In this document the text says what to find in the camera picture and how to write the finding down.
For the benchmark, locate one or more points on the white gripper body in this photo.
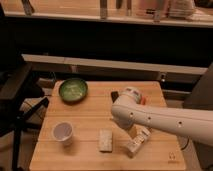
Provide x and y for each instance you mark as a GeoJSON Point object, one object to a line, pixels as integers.
{"type": "Point", "coordinates": [132, 132]}

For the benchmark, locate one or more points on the white sponge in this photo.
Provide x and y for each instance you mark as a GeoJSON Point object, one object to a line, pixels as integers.
{"type": "Point", "coordinates": [105, 140]}

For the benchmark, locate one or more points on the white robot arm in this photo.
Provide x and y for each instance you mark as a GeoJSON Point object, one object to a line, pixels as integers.
{"type": "Point", "coordinates": [193, 124]}

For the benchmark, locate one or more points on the green ceramic bowl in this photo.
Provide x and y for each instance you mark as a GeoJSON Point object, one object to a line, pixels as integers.
{"type": "Point", "coordinates": [73, 90]}

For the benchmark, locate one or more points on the white plastic bottle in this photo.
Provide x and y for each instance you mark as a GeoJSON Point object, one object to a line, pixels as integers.
{"type": "Point", "coordinates": [134, 145]}

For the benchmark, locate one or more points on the orange carrot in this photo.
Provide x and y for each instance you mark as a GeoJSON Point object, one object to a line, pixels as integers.
{"type": "Point", "coordinates": [143, 101]}

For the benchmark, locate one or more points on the black rectangular block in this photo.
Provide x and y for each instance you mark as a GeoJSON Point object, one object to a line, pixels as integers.
{"type": "Point", "coordinates": [114, 95]}

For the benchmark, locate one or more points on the white paper cup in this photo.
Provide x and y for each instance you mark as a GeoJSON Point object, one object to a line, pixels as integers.
{"type": "Point", "coordinates": [63, 133]}

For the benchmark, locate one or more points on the black chair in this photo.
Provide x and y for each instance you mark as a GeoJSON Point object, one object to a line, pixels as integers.
{"type": "Point", "coordinates": [19, 85]}

